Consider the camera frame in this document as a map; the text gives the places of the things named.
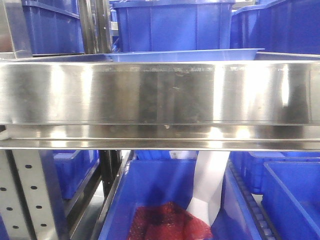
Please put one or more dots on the blue bin lower left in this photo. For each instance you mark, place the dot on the blue bin lower left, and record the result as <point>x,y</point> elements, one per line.
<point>72,167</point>

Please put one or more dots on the blue bin upper centre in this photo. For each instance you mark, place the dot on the blue bin upper centre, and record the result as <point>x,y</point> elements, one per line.
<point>174,25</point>

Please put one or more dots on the white paper strip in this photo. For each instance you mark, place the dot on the white paper strip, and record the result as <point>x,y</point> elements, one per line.
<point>207,185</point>

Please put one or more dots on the black upright post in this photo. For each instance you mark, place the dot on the black upright post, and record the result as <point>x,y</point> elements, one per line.
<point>95,19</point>

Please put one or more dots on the red mesh bag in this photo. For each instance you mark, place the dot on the red mesh bag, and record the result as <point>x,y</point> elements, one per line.
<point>167,222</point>

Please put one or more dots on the stainless steel shelf rail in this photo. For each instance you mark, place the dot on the stainless steel shelf rail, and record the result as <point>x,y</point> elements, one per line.
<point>218,105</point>

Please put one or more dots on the blue bin lower centre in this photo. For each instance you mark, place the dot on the blue bin lower centre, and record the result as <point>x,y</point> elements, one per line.
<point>154,183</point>

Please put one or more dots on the blue bin lower far right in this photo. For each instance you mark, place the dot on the blue bin lower far right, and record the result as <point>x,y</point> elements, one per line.
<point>252,165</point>

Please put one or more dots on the perforated grey shelf post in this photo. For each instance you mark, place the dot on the perforated grey shelf post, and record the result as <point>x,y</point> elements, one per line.
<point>25,205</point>

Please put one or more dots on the blue plastic tray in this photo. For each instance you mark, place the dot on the blue plastic tray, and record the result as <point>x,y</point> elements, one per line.
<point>236,54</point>

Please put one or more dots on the blue bin upper left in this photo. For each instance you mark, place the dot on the blue bin upper left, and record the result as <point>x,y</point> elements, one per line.
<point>54,26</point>

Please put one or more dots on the blue bin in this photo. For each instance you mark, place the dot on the blue bin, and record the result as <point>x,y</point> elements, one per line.
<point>280,26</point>
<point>252,165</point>
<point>292,202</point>
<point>174,25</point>
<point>54,26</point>
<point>154,183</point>
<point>72,167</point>

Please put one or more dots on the blue bin upper right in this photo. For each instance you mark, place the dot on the blue bin upper right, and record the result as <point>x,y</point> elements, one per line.
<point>280,26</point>

